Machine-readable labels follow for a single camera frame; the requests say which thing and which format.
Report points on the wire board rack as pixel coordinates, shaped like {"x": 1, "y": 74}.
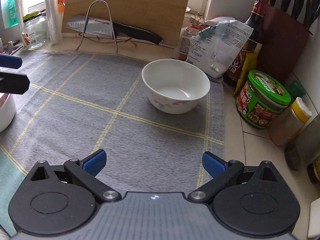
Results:
{"x": 101, "y": 28}

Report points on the plastic wrap roll left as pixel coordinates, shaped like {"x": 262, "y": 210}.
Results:
{"x": 20, "y": 11}

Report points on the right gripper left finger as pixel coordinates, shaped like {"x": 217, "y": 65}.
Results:
{"x": 83, "y": 174}

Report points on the white bowl plain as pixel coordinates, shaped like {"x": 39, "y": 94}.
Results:
{"x": 7, "y": 110}

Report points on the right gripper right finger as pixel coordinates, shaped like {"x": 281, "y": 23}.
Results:
{"x": 224, "y": 174}

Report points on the dark soy sauce bottle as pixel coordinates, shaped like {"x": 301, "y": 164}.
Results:
{"x": 246, "y": 60}

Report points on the kitchen knife black handle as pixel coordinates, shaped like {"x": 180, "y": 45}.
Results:
{"x": 76, "y": 23}

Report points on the plastic wrap roll right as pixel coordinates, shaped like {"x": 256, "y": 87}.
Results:
{"x": 53, "y": 21}

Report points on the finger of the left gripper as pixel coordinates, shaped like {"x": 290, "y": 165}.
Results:
{"x": 12, "y": 83}
{"x": 9, "y": 61}

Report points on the green lidded sauce jar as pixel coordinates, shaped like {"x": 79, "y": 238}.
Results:
{"x": 261, "y": 99}

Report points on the white bowl floral print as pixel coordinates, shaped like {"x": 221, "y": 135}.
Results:
{"x": 174, "y": 86}

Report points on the grey checked dish mat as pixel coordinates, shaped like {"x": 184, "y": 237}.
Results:
{"x": 78, "y": 103}

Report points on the dark red knife block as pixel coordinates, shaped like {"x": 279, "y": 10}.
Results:
{"x": 284, "y": 40}

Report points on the green detergent bottle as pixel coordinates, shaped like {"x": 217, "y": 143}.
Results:
{"x": 12, "y": 13}

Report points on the yellow capped spice jar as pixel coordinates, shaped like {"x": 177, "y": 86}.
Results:
{"x": 289, "y": 123}

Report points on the white plastic food bag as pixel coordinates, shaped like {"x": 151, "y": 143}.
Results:
{"x": 215, "y": 48}

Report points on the glass jar yellow lid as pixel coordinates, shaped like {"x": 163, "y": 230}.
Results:
{"x": 34, "y": 32}

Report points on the plastic wrap roll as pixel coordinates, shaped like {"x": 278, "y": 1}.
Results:
{"x": 20, "y": 11}
{"x": 53, "y": 21}

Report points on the sink soap dispenser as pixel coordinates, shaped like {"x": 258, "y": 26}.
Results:
{"x": 9, "y": 47}

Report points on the bamboo cutting board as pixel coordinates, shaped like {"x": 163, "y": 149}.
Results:
{"x": 163, "y": 17}

